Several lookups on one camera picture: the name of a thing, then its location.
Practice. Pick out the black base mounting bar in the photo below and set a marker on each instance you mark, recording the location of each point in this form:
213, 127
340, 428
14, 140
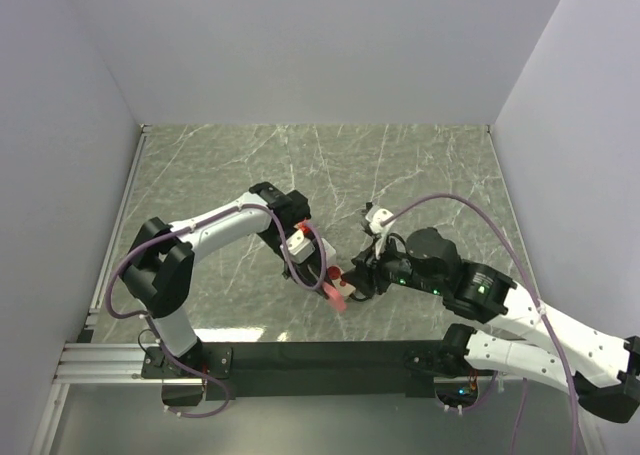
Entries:
272, 369

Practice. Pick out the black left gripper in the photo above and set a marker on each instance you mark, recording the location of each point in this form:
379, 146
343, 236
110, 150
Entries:
314, 260

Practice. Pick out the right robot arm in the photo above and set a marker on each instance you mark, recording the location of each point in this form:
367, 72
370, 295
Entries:
548, 347

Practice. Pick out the white cube socket adapter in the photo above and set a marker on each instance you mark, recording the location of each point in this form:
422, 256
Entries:
327, 256

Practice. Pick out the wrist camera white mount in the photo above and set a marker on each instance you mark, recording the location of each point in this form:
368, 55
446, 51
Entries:
376, 224
299, 244

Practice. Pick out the beige power strip red sockets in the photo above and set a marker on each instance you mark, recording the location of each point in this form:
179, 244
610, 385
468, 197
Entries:
335, 275

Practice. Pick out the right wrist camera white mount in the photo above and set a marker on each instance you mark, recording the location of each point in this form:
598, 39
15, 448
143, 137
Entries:
376, 224

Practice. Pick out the aluminium frame rail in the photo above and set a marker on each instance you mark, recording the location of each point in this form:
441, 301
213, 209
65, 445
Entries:
88, 363

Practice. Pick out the pink plug adapter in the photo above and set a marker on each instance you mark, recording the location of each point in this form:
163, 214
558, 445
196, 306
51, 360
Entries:
334, 297

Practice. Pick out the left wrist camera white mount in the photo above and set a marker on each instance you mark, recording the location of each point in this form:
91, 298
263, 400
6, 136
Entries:
299, 244

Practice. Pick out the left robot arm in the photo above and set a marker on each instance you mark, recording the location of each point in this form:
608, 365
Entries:
158, 269

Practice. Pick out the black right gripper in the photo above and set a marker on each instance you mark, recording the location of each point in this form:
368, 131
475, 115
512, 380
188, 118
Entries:
362, 279

